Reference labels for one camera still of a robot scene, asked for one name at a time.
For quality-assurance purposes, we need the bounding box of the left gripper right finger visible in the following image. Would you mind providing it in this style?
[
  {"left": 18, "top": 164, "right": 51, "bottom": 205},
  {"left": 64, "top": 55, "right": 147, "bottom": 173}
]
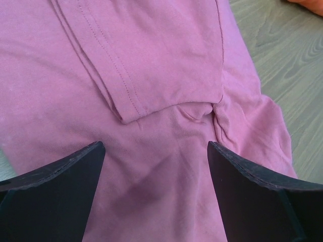
[{"left": 207, "top": 142, "right": 322, "bottom": 241}]

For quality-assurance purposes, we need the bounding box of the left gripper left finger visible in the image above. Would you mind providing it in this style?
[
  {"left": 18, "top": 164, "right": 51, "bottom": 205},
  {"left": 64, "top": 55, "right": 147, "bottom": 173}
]
[{"left": 1, "top": 142, "right": 105, "bottom": 241}]

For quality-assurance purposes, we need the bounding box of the salmon pink t-shirt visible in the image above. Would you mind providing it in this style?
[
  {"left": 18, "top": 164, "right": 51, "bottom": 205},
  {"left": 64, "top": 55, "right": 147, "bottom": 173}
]
[{"left": 1, "top": 1, "right": 296, "bottom": 241}]

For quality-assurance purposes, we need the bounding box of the folded orange t-shirt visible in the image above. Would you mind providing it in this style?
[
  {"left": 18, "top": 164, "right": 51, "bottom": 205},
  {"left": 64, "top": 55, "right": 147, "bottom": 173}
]
[{"left": 287, "top": 0, "right": 323, "bottom": 17}]

